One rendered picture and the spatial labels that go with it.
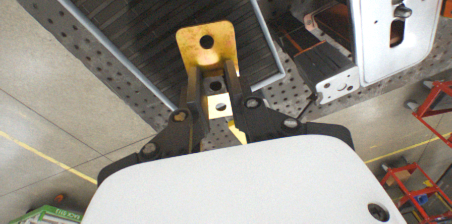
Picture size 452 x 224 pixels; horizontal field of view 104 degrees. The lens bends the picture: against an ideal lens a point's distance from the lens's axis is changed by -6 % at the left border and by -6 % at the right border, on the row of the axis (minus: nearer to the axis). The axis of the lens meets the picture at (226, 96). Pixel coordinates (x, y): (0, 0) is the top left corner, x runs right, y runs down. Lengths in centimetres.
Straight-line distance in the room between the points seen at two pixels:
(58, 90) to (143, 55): 186
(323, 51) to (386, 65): 17
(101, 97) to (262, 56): 179
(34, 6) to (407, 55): 103
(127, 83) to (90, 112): 129
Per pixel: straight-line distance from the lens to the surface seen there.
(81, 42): 80
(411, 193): 387
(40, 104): 227
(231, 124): 27
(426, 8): 56
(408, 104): 289
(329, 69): 43
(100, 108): 203
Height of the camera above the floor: 134
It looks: 50 degrees down
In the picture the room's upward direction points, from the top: 170 degrees clockwise
